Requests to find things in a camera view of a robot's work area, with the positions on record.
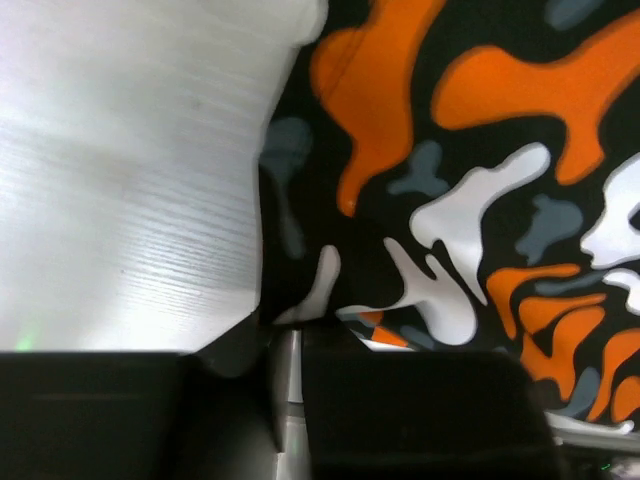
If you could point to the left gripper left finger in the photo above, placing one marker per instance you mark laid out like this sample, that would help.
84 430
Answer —
139 415

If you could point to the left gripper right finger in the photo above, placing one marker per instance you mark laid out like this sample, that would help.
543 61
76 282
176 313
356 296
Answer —
422 415

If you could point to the orange camouflage shorts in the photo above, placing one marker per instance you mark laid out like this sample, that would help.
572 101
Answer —
464 175

